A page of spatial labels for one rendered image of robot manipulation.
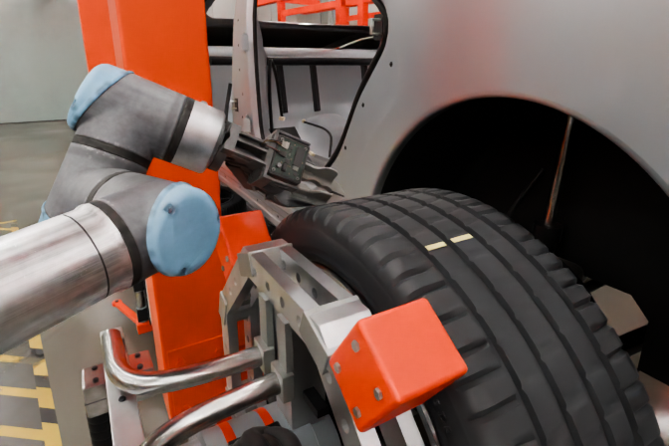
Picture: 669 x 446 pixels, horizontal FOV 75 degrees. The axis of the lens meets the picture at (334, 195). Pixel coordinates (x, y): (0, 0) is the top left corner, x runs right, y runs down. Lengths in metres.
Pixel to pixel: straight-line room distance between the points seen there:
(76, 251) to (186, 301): 0.66
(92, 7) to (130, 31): 1.95
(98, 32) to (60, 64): 10.56
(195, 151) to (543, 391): 0.46
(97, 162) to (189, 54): 0.43
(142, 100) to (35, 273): 0.25
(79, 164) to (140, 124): 0.08
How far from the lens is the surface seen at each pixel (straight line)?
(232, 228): 0.72
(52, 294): 0.41
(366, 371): 0.38
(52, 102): 13.41
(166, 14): 0.94
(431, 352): 0.38
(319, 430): 0.65
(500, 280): 0.51
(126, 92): 0.58
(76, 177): 0.57
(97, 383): 0.71
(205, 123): 0.58
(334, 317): 0.45
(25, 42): 13.36
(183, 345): 1.11
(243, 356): 0.59
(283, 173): 0.58
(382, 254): 0.48
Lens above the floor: 1.36
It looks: 17 degrees down
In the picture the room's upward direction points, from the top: straight up
